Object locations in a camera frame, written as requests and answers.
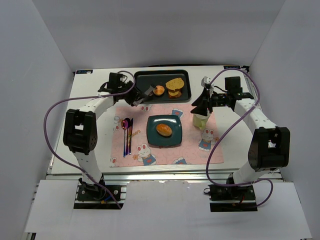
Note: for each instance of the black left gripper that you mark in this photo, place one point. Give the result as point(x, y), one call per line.
point(137, 97)

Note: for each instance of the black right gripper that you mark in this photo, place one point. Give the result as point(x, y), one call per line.
point(208, 101)

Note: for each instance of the silver metal tongs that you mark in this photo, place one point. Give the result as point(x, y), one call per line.
point(148, 92)

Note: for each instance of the small round orange bun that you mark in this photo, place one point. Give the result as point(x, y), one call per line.
point(158, 90)

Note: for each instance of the sesame round bun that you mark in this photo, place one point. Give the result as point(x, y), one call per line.
point(164, 130)

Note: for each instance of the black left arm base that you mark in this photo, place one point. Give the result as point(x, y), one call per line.
point(99, 200)

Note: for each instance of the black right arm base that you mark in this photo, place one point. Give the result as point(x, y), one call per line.
point(231, 199)

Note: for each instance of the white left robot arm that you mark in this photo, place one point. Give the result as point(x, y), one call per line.
point(80, 132)

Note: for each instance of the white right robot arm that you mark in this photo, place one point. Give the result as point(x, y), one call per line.
point(270, 145)

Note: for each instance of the yellow bread slice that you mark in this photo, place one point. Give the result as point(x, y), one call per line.
point(175, 84)

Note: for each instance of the pale yellow mug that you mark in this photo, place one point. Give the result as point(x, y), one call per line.
point(200, 121)

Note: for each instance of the iridescent large spoon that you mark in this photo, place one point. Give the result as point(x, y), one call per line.
point(127, 135)

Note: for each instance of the iridescent small spoon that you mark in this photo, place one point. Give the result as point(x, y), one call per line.
point(124, 125)

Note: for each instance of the black baking tray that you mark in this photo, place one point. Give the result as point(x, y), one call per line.
point(144, 79)

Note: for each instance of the pink bunny placemat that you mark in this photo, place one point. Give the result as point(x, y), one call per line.
point(194, 149)

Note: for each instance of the dark teal square plate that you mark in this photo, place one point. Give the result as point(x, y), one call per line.
point(156, 139)

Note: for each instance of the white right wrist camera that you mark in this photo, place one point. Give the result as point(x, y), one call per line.
point(206, 82)

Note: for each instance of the aluminium table frame rail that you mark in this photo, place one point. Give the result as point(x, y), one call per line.
point(192, 176)

